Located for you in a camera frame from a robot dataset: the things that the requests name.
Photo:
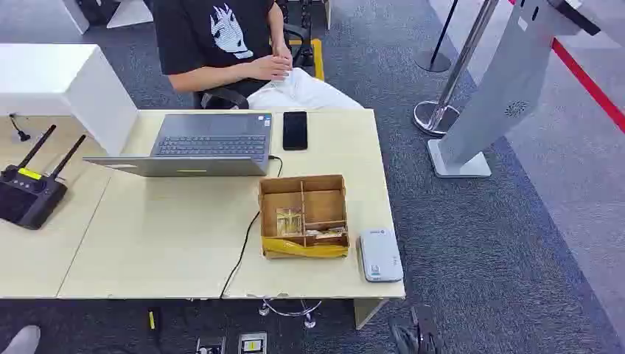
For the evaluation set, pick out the pale robot left arm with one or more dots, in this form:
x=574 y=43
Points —
x=19 y=342

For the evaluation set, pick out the wooden compartment box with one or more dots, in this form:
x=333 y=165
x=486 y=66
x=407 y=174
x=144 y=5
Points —
x=322 y=203

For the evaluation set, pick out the black smartphone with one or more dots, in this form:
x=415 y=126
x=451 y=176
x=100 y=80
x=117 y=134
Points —
x=295 y=130

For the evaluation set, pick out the clear-sleeved card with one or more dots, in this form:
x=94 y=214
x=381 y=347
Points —
x=289 y=222

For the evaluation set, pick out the flat stack of cards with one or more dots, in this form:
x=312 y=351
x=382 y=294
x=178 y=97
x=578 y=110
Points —
x=326 y=233

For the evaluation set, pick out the white card reader device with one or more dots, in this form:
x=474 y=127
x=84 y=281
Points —
x=381 y=255

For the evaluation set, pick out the grey laptop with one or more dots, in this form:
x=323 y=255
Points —
x=210 y=141

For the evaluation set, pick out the person's right hand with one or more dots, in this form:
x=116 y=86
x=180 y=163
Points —
x=271 y=68

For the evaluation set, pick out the person's hand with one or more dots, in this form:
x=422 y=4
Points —
x=271 y=68
x=282 y=51

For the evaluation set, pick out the yellow floor tape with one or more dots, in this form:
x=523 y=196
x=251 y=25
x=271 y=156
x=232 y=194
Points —
x=318 y=58

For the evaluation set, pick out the person's left hand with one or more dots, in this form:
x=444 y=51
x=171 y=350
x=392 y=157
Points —
x=282 y=51

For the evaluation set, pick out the pale desk leg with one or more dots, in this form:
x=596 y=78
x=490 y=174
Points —
x=367 y=311

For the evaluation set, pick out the floor power socket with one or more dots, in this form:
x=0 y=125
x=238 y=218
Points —
x=211 y=346
x=253 y=343

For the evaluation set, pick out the person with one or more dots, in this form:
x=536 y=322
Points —
x=195 y=39

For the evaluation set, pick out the black robot foot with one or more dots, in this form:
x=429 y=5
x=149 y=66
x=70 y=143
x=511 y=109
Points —
x=417 y=334

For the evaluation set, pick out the grey kiosk stand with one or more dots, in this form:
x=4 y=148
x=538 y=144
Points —
x=503 y=83

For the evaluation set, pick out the black stick with yellow label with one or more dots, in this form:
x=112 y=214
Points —
x=154 y=325

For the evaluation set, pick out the white furniture panel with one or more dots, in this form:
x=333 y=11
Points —
x=122 y=12

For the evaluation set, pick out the white desk partition block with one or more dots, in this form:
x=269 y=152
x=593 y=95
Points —
x=58 y=78

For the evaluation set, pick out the black remote controller with antennas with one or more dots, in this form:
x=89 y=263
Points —
x=27 y=198

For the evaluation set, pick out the red barrier stripe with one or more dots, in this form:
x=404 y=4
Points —
x=586 y=80

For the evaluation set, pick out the chrome stanchion post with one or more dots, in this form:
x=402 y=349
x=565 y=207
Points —
x=442 y=110

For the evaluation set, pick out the black stanchion post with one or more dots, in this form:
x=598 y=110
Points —
x=433 y=61

